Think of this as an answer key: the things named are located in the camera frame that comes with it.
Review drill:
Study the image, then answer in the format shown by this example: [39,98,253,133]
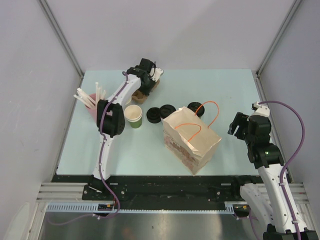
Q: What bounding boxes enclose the black cup lid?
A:
[187,101,205,115]
[159,104,176,119]

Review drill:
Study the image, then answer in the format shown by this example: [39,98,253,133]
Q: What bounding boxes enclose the paper takeout bag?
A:
[162,106,222,176]

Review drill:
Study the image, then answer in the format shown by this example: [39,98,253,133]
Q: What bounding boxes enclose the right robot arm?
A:
[228,112,319,240]

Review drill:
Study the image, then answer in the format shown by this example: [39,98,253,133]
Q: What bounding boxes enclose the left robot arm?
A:
[89,58,164,200]

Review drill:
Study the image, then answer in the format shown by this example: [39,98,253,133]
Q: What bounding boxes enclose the cardboard cup carrier stack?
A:
[131,80,160,104]

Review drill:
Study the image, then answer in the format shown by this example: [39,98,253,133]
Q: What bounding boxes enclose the green cup stack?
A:
[124,104,143,129]

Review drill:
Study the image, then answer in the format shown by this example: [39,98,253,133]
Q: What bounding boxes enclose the black lid stack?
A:
[146,107,161,124]

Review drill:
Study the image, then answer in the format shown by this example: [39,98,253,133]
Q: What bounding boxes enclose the white wrapped straws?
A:
[73,82,107,110]

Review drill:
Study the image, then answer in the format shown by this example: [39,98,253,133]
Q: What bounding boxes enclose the pink straw holder cup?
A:
[86,93,97,122]

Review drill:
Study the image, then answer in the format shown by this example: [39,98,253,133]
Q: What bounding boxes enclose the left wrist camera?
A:
[150,67,164,82]

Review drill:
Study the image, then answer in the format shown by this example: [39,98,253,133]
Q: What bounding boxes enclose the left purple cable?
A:
[47,71,131,226]

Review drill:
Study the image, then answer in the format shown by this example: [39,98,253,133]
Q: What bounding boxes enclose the white cable duct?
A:
[46,202,235,215]

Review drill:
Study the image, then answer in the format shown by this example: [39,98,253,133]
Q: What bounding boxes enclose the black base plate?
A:
[81,174,261,203]

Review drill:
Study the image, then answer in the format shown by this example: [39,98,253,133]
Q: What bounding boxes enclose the aluminium rail frame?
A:
[37,182,309,204]

